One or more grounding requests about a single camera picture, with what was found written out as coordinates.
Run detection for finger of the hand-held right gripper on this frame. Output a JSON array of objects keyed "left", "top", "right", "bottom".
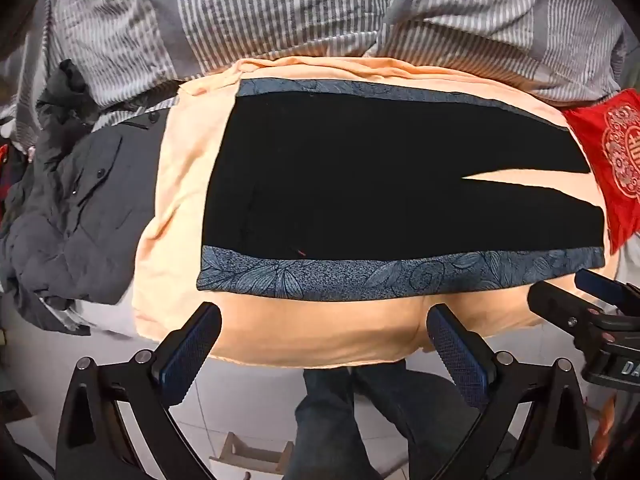
[
  {"left": 574, "top": 268, "right": 640, "bottom": 313},
  {"left": 527, "top": 280, "right": 603, "bottom": 333}
]

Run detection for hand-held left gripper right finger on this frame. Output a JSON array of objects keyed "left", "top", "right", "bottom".
[{"left": 426, "top": 304, "right": 593, "bottom": 480}]

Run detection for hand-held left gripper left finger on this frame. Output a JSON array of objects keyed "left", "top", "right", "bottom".
[{"left": 56, "top": 302, "right": 222, "bottom": 480}]

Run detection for black pants with blue trim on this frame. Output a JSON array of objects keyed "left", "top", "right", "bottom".
[{"left": 196, "top": 78, "right": 606, "bottom": 302}]

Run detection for small cardboard box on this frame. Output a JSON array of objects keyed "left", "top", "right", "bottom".
[{"left": 209, "top": 430, "right": 296, "bottom": 472}]

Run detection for person's legs in jeans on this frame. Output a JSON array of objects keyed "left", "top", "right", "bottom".
[{"left": 282, "top": 364, "right": 503, "bottom": 480}]

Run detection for red embroidered cloth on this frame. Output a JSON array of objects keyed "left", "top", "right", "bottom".
[{"left": 562, "top": 87, "right": 640, "bottom": 256}]

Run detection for dark grey jacket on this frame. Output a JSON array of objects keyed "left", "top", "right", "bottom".
[{"left": 0, "top": 107, "right": 173, "bottom": 336}]

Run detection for peach blanket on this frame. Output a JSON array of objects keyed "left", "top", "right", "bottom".
[{"left": 131, "top": 56, "right": 621, "bottom": 370}]

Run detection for black garment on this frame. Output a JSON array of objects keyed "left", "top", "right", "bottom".
[{"left": 35, "top": 59, "right": 101, "bottom": 166}]

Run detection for grey striped duvet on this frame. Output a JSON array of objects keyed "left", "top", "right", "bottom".
[{"left": 10, "top": 0, "right": 631, "bottom": 126}]

